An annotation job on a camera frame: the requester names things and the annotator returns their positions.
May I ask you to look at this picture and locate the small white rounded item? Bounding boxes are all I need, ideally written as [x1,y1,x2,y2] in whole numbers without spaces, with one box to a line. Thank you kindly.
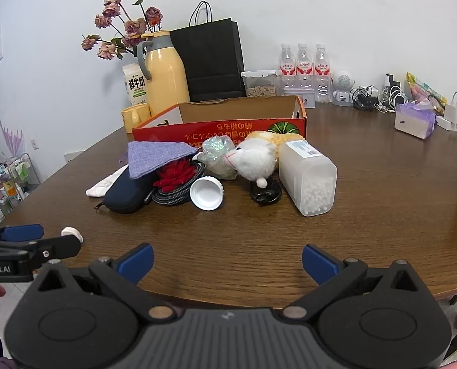
[60,227,84,244]

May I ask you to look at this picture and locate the purple paper flowers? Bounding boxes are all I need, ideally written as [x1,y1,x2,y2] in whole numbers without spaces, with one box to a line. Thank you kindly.
[0,120,25,158]

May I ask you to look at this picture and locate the red artificial flower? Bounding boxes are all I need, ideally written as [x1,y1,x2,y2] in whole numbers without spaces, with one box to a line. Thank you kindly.
[152,160,199,193]

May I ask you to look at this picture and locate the yellow thermos jug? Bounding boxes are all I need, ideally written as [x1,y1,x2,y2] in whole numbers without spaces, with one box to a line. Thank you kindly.
[136,31,191,116]

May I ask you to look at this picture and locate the white robot toy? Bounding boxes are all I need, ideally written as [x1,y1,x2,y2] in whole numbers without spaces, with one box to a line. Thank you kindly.
[331,70,357,107]

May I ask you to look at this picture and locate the white plush toy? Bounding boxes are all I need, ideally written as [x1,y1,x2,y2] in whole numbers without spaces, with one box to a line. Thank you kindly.
[224,138,278,189]

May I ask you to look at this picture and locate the dried pink rose bouquet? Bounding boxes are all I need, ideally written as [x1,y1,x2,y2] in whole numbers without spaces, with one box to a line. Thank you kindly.
[81,0,163,61]

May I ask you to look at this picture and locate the yellow mug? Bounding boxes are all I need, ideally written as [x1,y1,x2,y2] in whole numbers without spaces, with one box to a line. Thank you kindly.
[121,103,152,133]

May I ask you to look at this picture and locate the black cable bundle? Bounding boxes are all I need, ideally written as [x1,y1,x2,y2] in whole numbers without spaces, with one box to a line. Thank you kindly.
[351,85,380,112]

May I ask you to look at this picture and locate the black round lid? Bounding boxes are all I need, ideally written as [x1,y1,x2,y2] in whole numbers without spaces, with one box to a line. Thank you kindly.
[249,177,283,205]

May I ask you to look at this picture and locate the white milk carton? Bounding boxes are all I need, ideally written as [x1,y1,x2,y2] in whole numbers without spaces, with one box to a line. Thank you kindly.
[122,63,151,106]

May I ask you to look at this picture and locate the purple fabric pouch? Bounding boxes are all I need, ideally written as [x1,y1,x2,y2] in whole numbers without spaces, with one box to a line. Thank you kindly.
[118,140,199,180]

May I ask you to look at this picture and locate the yellow plush toy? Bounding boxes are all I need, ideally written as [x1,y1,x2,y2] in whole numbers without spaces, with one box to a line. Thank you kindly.
[244,131,306,160]

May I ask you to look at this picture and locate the metal storage rack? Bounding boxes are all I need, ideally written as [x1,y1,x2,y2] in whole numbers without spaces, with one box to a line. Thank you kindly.
[0,153,42,227]

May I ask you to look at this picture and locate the translucent container with white beads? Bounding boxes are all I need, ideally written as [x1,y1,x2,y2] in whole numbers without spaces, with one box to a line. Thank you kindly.
[278,139,338,217]

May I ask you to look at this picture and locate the clear water bottle red label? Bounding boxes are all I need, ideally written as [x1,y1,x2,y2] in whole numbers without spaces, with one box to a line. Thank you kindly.
[278,43,297,89]
[313,43,333,104]
[295,43,314,89]

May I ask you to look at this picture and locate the navy zip case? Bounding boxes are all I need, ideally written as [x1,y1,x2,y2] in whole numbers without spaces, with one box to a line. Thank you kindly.
[95,165,156,215]

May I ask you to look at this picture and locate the white cloth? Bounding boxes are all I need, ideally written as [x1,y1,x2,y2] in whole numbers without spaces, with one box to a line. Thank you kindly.
[85,165,131,199]

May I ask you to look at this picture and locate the black paper bag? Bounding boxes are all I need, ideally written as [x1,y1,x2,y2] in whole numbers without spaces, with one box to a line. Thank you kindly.
[169,1,246,102]

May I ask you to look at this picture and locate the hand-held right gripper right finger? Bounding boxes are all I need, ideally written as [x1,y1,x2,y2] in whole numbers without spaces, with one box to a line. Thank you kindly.
[283,244,424,321]

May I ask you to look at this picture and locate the white cable bundle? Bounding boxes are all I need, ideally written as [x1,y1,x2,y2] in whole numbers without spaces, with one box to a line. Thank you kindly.
[378,86,406,114]

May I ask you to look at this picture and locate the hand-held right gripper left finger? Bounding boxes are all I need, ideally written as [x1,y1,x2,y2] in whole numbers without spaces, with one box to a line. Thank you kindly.
[32,243,179,322]

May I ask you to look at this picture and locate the red cardboard box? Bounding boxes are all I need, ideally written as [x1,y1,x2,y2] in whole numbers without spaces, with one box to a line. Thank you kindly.
[132,95,307,143]

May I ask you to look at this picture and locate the black braided cable coil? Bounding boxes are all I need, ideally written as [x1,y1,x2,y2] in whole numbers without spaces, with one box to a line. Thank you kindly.
[150,161,208,207]

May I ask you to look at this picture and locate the clear container with seeds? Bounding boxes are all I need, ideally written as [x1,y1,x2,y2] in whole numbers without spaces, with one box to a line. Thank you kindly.
[241,70,282,98]

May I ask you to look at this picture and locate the black plug adapter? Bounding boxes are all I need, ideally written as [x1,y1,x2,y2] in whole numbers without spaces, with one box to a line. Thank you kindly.
[385,73,402,93]

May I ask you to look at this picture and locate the large ridged white cap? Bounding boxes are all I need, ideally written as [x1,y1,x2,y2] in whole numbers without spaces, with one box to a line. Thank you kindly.
[189,176,225,212]

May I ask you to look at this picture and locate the white printed tin box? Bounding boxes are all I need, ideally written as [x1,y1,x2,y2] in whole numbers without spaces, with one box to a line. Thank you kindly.
[283,86,317,108]

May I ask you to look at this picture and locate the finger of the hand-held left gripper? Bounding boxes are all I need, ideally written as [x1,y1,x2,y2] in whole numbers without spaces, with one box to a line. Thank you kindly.
[0,234,81,269]
[0,224,44,243]

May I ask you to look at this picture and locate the colourful snack packet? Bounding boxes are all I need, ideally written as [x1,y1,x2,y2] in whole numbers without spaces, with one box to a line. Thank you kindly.
[405,72,448,115]

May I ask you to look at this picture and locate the purple tissue pack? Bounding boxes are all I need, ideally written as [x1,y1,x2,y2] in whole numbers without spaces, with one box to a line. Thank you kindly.
[394,98,438,140]

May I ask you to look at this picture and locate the iridescent plastic wrap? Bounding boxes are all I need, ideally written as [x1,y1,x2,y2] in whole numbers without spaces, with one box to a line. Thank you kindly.
[198,135,238,180]

